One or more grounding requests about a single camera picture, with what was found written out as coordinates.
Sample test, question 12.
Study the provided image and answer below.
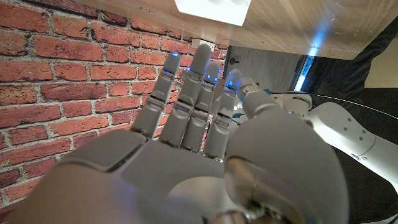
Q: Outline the red brick printed backdrop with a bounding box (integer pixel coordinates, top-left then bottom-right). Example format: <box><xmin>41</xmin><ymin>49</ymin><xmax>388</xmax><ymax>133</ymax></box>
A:
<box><xmin>0</xmin><ymin>0</ymin><xmax>229</xmax><ymax>214</ymax></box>

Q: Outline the white receipt paper strip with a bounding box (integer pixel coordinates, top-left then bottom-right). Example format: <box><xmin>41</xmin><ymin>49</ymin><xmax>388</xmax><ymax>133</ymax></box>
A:
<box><xmin>174</xmin><ymin>0</ymin><xmax>252</xmax><ymax>27</ymax></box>

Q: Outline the person in black trousers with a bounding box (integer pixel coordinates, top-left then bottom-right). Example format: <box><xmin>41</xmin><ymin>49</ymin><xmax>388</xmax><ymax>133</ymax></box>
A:
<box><xmin>306</xmin><ymin>15</ymin><xmax>398</xmax><ymax>103</ymax></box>

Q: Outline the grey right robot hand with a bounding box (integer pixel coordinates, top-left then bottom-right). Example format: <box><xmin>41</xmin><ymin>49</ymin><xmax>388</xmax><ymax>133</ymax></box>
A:
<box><xmin>6</xmin><ymin>43</ymin><xmax>351</xmax><ymax>224</ymax></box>

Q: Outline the dark grey door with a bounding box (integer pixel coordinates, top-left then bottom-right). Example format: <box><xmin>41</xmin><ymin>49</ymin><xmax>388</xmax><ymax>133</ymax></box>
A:
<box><xmin>223</xmin><ymin>45</ymin><xmax>307</xmax><ymax>91</ymax></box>

